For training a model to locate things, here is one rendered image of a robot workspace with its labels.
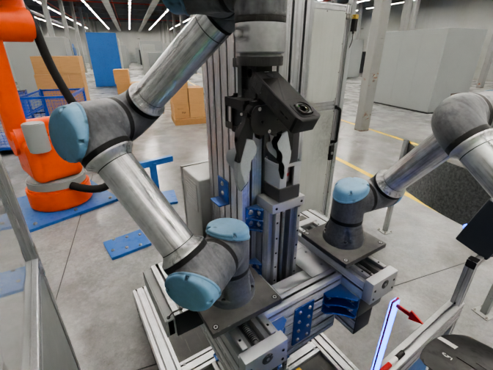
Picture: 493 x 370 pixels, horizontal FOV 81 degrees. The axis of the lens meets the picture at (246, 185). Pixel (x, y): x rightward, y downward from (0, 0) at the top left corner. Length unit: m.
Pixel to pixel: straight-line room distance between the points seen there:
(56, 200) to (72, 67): 4.50
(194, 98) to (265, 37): 7.22
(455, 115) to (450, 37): 9.41
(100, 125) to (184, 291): 0.39
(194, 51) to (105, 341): 1.97
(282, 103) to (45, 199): 3.61
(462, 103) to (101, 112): 0.80
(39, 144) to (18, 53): 7.17
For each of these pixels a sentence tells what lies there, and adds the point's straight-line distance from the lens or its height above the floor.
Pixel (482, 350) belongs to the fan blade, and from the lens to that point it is 0.80.
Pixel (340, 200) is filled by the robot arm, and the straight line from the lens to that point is 1.05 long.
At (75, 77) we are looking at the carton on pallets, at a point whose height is 1.16.
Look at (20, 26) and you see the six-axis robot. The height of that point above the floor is 1.90.
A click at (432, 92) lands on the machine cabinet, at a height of 0.61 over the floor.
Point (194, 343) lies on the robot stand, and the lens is 1.86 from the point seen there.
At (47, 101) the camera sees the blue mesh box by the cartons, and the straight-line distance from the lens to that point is 6.34.
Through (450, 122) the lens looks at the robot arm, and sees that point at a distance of 0.80.
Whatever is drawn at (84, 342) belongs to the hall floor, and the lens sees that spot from 2.34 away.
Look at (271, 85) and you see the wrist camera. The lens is 0.43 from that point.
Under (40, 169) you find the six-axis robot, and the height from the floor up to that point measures 0.55.
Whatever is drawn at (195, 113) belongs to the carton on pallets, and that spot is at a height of 0.25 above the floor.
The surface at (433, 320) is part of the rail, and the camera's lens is 1.25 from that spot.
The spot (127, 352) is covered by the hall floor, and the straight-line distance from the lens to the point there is 2.19.
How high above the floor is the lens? 1.69
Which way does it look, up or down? 25 degrees down
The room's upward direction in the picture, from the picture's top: straight up
